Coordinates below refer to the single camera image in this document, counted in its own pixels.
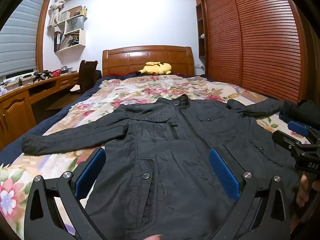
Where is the black jacket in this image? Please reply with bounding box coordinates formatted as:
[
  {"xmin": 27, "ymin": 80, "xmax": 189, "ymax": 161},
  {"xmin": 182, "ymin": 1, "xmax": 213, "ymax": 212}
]
[{"xmin": 21, "ymin": 95, "xmax": 304, "ymax": 240}]

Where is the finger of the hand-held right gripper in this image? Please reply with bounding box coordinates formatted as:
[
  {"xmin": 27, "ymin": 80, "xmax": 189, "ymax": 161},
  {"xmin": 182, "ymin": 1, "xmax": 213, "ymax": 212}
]
[
  {"xmin": 272, "ymin": 130, "xmax": 318, "ymax": 153},
  {"xmin": 287, "ymin": 121, "xmax": 320, "ymax": 145}
]

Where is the grey paper bag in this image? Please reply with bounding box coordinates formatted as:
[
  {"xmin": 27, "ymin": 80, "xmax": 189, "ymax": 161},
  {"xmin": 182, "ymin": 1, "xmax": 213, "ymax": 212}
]
[{"xmin": 65, "ymin": 17, "xmax": 85, "ymax": 33}]

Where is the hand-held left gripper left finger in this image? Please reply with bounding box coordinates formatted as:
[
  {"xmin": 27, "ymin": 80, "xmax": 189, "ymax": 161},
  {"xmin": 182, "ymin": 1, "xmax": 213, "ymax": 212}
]
[{"xmin": 24, "ymin": 147, "xmax": 107, "ymax": 240}]

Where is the wooden window frame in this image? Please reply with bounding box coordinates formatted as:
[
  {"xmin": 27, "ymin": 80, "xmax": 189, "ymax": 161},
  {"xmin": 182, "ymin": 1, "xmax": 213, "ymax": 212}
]
[{"xmin": 36, "ymin": 0, "xmax": 54, "ymax": 73}]

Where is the wooden louvered wardrobe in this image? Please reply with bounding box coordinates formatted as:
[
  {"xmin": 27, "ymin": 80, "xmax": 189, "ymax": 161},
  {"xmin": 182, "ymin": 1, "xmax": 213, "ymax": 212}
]
[{"xmin": 194, "ymin": 0, "xmax": 320, "ymax": 105}]

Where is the wooden bed headboard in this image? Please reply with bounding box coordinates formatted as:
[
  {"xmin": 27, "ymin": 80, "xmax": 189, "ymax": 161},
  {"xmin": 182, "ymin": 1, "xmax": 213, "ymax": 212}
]
[{"xmin": 102, "ymin": 45, "xmax": 195, "ymax": 77}]

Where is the black folded garment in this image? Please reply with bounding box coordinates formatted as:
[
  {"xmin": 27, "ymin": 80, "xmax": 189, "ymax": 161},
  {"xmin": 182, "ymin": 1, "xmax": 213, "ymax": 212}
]
[{"xmin": 285, "ymin": 99, "xmax": 320, "ymax": 124}]

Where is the wooden desk with cabinets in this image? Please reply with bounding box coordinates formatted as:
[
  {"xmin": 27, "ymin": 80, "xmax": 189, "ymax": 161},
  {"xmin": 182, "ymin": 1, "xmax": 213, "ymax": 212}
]
[{"xmin": 0, "ymin": 71, "xmax": 81, "ymax": 150}]

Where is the floral blanket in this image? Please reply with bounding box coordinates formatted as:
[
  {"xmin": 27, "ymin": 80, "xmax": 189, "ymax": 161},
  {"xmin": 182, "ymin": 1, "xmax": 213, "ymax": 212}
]
[{"xmin": 0, "ymin": 76, "xmax": 288, "ymax": 240}]

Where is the dark brown chair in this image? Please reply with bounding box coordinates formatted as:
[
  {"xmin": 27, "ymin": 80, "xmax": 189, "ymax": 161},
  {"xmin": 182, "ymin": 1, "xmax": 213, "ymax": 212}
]
[{"xmin": 70, "ymin": 60, "xmax": 102, "ymax": 95}]

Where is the stack of books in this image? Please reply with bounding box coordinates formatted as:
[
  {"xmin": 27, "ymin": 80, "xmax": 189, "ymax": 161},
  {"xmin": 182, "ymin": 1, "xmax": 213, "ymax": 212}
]
[{"xmin": 61, "ymin": 34, "xmax": 80, "ymax": 49}]

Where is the yellow plush toy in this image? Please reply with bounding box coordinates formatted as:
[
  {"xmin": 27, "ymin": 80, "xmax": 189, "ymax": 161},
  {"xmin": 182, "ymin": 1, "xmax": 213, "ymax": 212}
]
[{"xmin": 136, "ymin": 61, "xmax": 172, "ymax": 75}]

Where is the person's right hand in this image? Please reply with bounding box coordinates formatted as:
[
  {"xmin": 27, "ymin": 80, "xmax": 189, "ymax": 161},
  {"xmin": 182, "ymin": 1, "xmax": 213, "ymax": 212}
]
[{"xmin": 296, "ymin": 173, "xmax": 312, "ymax": 207}]

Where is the black stand device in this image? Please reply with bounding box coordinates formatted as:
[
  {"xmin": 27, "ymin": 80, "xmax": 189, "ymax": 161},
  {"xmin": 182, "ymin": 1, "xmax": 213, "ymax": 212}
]
[{"xmin": 34, "ymin": 71, "xmax": 53, "ymax": 82}]

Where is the brown box with items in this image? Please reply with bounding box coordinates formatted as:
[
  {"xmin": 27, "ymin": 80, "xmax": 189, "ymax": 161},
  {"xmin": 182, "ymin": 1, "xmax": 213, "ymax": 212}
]
[{"xmin": 71, "ymin": 6, "xmax": 88, "ymax": 17}]

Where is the black binder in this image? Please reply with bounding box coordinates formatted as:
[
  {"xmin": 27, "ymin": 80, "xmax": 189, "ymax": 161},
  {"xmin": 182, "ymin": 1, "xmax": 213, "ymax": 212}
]
[{"xmin": 54, "ymin": 31, "xmax": 62, "ymax": 51}]

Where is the beige tied curtain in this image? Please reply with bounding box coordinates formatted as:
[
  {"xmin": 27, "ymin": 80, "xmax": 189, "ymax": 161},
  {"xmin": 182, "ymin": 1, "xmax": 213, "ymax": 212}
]
[{"xmin": 47, "ymin": 0, "xmax": 73, "ymax": 28}]

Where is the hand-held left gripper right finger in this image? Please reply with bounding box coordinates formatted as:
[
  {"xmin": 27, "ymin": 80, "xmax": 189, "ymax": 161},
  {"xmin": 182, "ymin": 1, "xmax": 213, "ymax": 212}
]
[{"xmin": 209, "ymin": 147, "xmax": 292, "ymax": 240}]

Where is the white wall shelf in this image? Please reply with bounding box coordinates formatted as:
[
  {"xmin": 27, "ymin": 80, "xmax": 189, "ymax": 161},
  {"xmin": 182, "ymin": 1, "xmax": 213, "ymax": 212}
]
[{"xmin": 54, "ymin": 6, "xmax": 88, "ymax": 53}]

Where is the grey window blind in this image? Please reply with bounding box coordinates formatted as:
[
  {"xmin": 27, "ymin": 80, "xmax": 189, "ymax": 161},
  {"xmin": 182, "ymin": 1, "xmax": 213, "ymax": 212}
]
[{"xmin": 0, "ymin": 0, "xmax": 48, "ymax": 77}]

